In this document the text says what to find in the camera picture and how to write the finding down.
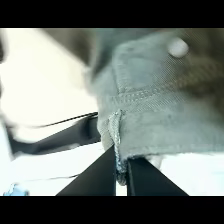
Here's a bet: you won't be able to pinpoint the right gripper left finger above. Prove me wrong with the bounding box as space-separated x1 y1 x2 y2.
55 144 117 197

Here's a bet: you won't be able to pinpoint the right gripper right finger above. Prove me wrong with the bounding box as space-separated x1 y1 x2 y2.
126 157 190 197

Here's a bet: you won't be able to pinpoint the grey-blue jeans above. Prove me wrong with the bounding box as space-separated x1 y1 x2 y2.
42 28 224 187

